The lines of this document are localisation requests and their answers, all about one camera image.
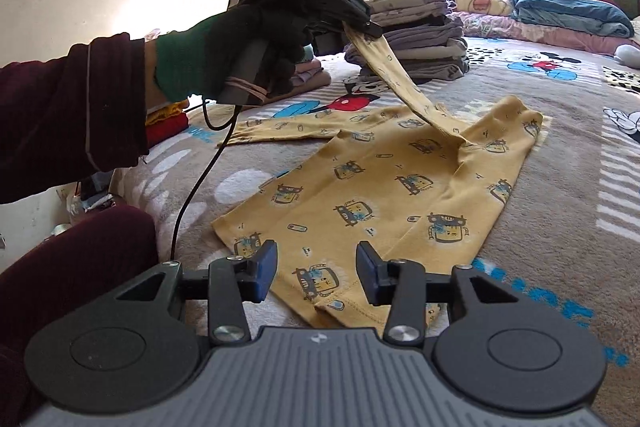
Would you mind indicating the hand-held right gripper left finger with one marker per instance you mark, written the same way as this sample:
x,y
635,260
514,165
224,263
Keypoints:
x,y
265,272

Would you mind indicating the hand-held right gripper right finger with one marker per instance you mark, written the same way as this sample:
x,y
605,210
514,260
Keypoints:
x,y
367,272

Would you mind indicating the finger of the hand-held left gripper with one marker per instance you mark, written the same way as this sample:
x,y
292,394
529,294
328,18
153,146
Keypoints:
x,y
367,31
340,4

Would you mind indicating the yellow printed shirt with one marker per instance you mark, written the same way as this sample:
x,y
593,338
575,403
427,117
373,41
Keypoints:
x,y
380,177

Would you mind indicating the person's left forearm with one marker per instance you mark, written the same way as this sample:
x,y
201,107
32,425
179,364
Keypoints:
x,y
60,107

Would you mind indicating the stack of grey folded clothes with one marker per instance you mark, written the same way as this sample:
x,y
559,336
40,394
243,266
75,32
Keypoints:
x,y
420,47

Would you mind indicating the stack of colourful folded clothes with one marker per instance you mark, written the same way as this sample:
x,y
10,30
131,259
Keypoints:
x,y
312,74

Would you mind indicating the person's left hand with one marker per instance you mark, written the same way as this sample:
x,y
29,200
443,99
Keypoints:
x,y
210,52

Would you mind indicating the floral pink pillow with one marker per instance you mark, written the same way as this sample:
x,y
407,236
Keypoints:
x,y
482,2

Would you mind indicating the red folded garment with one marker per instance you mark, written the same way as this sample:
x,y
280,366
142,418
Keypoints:
x,y
167,129

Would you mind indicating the yellow knit garment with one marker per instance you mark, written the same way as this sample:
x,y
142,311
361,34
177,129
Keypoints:
x,y
165,109

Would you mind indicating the cartoon mouse printed blanket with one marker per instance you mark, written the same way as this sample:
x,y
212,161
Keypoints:
x,y
550,207

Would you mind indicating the blue folded blanket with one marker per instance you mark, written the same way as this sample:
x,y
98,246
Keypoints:
x,y
570,14

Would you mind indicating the person's maroon trouser leg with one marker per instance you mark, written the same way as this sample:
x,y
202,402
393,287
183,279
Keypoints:
x,y
60,267

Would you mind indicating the light blue plush toy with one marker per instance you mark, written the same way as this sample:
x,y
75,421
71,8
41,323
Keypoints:
x,y
629,55

